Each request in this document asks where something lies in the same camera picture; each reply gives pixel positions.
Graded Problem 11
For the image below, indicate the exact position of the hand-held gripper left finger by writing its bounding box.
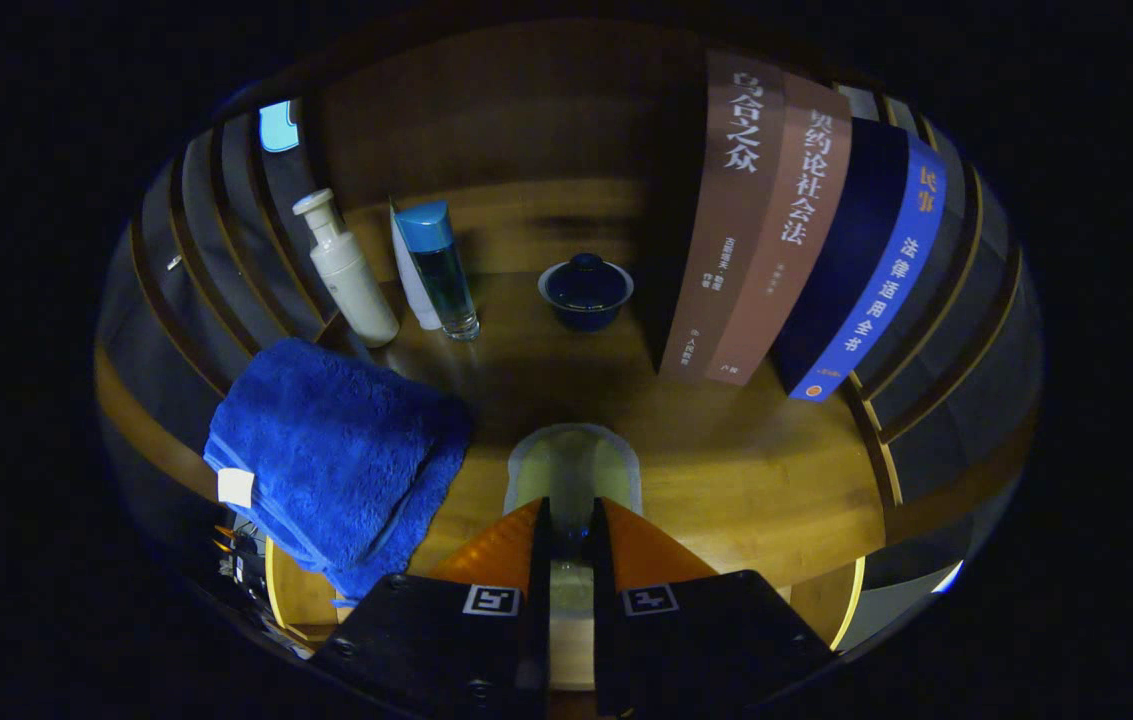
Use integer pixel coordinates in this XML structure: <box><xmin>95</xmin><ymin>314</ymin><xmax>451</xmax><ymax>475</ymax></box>
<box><xmin>309</xmin><ymin>497</ymin><xmax>553</xmax><ymax>720</ymax></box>

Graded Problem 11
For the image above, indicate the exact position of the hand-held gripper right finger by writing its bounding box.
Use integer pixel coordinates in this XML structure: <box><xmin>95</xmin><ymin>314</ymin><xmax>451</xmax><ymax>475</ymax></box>
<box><xmin>593</xmin><ymin>497</ymin><xmax>835</xmax><ymax>719</ymax></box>

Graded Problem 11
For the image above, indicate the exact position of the white yellow round sponge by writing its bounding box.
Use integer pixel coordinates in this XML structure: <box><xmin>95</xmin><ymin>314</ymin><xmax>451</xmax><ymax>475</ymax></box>
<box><xmin>504</xmin><ymin>422</ymin><xmax>644</xmax><ymax>616</ymax></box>

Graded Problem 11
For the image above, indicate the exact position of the wooden countertop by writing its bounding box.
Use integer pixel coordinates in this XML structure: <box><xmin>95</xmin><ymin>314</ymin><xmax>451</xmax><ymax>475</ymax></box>
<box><xmin>326</xmin><ymin>180</ymin><xmax>889</xmax><ymax>591</ymax></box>

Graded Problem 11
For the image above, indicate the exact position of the wooden cabinet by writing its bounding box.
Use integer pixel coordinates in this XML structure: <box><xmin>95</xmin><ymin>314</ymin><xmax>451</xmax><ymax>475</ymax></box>
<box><xmin>96</xmin><ymin>20</ymin><xmax>1043</xmax><ymax>661</ymax></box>

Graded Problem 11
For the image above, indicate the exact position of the blue folded towel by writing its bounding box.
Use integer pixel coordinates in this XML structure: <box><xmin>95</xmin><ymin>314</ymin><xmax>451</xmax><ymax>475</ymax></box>
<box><xmin>203</xmin><ymin>337</ymin><xmax>473</xmax><ymax>606</ymax></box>

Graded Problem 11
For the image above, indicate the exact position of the white tube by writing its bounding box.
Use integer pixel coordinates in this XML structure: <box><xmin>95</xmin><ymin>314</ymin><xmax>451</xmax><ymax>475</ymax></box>
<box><xmin>389</xmin><ymin>200</ymin><xmax>442</xmax><ymax>331</ymax></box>

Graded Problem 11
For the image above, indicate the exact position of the blue capped glass bottle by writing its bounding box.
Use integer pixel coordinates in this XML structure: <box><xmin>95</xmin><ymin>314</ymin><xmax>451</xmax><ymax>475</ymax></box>
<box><xmin>395</xmin><ymin>200</ymin><xmax>481</xmax><ymax>342</ymax></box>

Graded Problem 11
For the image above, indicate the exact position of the white pump bottle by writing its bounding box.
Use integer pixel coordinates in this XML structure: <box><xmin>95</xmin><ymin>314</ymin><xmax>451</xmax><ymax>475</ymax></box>
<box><xmin>292</xmin><ymin>188</ymin><xmax>401</xmax><ymax>349</ymax></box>

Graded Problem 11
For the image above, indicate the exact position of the dark blue lidded teacup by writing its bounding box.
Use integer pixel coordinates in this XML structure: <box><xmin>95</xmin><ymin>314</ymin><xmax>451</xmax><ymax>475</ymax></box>
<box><xmin>538</xmin><ymin>253</ymin><xmax>635</xmax><ymax>333</ymax></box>

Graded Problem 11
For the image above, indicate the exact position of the blue book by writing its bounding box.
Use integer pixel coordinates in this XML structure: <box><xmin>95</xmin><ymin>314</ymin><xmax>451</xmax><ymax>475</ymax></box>
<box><xmin>771</xmin><ymin>118</ymin><xmax>949</xmax><ymax>403</ymax></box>

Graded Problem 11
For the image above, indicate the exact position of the reddish brown book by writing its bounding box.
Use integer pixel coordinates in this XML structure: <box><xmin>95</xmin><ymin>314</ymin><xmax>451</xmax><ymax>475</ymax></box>
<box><xmin>706</xmin><ymin>72</ymin><xmax>853</xmax><ymax>387</ymax></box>

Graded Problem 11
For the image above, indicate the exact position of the dark brown book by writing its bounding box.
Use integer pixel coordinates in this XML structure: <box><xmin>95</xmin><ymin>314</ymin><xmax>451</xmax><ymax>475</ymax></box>
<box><xmin>658</xmin><ymin>50</ymin><xmax>787</xmax><ymax>383</ymax></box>

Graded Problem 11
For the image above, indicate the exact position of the black device with wires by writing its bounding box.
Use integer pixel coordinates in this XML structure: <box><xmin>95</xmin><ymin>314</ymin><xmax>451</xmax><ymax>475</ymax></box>
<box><xmin>214</xmin><ymin>520</ymin><xmax>272</xmax><ymax>601</ymax></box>

